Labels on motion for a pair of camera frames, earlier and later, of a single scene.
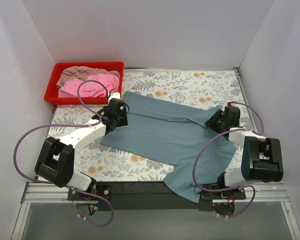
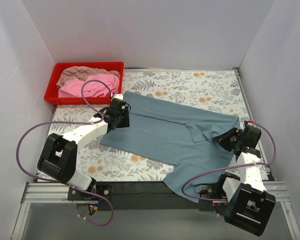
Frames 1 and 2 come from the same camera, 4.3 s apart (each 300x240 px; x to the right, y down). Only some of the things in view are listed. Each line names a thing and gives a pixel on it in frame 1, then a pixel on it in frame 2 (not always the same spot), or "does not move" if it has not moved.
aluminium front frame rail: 38,193 does not move
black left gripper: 123,116 does not move
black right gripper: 213,120 -> 230,139
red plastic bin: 51,94 does not move
